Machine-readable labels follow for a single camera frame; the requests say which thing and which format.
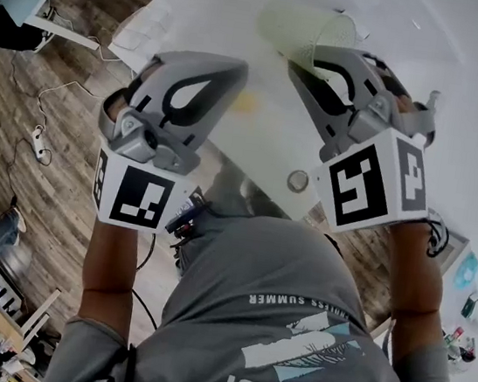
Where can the pale green translucent cup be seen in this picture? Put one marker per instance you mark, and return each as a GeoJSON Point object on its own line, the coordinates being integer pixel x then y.
{"type": "Point", "coordinates": [297, 30]}

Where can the person's left forearm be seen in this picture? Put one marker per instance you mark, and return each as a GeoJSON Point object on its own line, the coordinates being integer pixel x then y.
{"type": "Point", "coordinates": [109, 264]}

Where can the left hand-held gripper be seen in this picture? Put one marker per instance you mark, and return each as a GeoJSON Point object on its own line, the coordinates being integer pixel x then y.
{"type": "Point", "coordinates": [141, 198]}

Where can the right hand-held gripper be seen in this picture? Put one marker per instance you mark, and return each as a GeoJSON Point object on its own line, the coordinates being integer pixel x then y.
{"type": "Point", "coordinates": [367, 186]}

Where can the round metal desk grommet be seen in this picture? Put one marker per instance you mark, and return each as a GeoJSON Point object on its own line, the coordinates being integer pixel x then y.
{"type": "Point", "coordinates": [298, 181]}

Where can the person's right forearm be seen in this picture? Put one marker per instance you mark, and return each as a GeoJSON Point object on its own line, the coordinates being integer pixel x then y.
{"type": "Point", "coordinates": [416, 277]}

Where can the white power strip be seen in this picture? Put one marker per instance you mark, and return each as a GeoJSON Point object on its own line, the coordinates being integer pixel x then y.
{"type": "Point", "coordinates": [38, 142]}

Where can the person's right hand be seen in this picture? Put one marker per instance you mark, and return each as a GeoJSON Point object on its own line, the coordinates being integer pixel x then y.
{"type": "Point", "coordinates": [401, 100]}

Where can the clear plastic packaging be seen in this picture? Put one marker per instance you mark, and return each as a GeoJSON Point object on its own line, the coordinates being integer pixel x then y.
{"type": "Point", "coordinates": [139, 35]}

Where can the teal round fan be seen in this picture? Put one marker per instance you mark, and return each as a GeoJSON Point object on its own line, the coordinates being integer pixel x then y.
{"type": "Point", "coordinates": [467, 271]}

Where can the white table leg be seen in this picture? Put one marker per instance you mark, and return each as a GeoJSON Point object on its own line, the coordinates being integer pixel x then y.
{"type": "Point", "coordinates": [40, 316]}

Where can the person's left hand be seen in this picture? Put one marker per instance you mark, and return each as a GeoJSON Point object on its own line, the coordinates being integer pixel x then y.
{"type": "Point", "coordinates": [117, 108]}

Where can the black waist-worn device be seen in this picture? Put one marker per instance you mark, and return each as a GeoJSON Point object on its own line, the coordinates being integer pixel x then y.
{"type": "Point", "coordinates": [187, 214]}

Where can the person in grey shirt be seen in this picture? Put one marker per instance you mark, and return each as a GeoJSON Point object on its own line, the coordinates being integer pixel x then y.
{"type": "Point", "coordinates": [263, 268]}

